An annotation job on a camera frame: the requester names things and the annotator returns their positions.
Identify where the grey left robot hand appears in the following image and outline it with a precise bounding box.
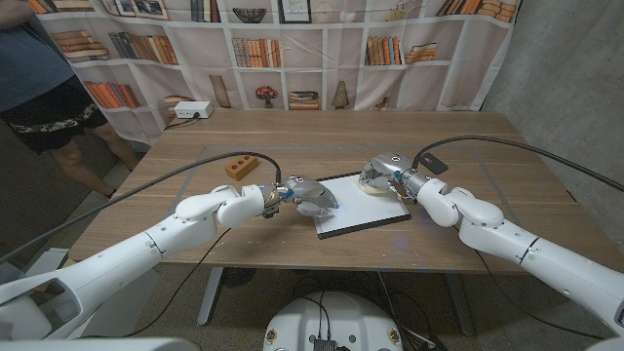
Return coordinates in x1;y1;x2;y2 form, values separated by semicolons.
261;175;341;219

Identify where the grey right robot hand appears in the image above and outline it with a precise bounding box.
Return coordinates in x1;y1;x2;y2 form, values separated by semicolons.
358;152;433;202

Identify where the pale yellow sponge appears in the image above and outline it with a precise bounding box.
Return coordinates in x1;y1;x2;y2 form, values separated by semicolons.
354;177;391;197

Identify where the small whiteboard with dark frame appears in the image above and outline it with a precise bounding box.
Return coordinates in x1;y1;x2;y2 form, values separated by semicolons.
311;171;412;241

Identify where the orange brick with holes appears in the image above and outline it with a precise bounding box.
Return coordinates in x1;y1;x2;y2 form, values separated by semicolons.
224;154;260;182

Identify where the black smartphone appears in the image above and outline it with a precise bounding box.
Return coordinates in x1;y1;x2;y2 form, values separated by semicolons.
419;151;449;176

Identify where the dark round floor object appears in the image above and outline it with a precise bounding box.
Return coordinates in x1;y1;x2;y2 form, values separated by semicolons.
222;266;257;289

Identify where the printed bookshelf backdrop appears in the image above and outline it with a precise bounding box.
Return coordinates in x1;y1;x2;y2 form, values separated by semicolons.
28;0;521;145

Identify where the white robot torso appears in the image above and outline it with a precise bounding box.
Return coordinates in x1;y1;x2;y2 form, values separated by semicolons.
262;291;405;351

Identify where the white power strip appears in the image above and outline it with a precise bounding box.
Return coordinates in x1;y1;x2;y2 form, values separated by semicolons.
173;100;215;120

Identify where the grey metal table leg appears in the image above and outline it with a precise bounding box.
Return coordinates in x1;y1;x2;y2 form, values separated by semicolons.
197;266;225;327
443;272;475;336

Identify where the white robot head rim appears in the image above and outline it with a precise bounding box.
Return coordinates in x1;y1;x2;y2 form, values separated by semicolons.
0;337;202;351

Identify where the white floor box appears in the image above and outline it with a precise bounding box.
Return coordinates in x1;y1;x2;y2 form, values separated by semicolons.
26;249;67;275

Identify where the person in dark shorts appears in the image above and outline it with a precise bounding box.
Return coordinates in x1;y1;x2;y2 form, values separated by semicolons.
0;0;140;199

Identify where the black torso cable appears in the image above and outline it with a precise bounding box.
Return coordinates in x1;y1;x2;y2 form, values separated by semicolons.
297;291;332;340

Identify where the black floor cable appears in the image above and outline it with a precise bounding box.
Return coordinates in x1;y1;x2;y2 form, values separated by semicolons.
377;270;440;351

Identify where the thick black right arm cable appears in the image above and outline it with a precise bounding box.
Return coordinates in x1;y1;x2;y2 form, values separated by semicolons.
410;135;624;194

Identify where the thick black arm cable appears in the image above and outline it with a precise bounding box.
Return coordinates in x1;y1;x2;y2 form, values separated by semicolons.
0;151;283;264
410;135;624;194

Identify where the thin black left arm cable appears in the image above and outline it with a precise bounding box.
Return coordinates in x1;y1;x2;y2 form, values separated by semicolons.
77;227;233;339

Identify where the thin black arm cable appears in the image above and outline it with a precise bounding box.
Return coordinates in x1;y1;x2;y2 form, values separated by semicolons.
77;227;233;339
475;248;605;341

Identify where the black power strip cable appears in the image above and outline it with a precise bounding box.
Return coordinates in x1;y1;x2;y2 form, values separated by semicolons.
163;112;201;132

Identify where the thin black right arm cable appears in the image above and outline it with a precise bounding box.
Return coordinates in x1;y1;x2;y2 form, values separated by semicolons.
475;248;605;341

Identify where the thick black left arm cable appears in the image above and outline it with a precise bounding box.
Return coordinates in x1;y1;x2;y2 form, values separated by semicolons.
0;151;283;264

